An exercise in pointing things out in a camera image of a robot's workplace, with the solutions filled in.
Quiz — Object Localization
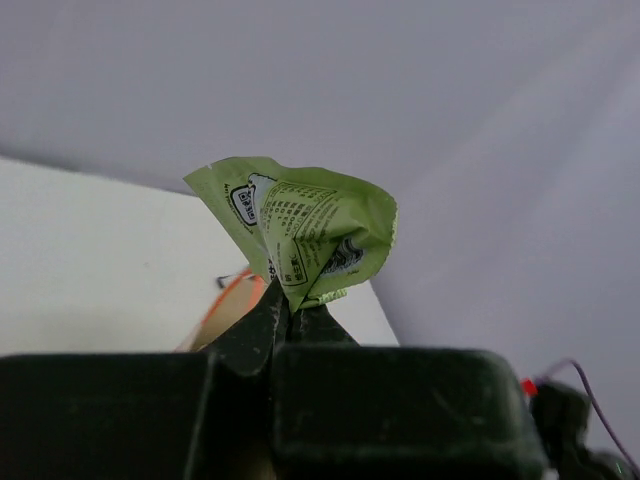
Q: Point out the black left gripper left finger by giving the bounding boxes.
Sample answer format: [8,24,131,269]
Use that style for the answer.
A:
[1,282,290,479]

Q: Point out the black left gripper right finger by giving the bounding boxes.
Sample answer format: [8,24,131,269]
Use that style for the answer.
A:
[272,307,547,479]

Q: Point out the beige paper gift bag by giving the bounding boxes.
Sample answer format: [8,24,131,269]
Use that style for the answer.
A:
[175,267,267,352]

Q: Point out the small green candy packet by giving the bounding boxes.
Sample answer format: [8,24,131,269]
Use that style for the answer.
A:
[184,156,398,312]

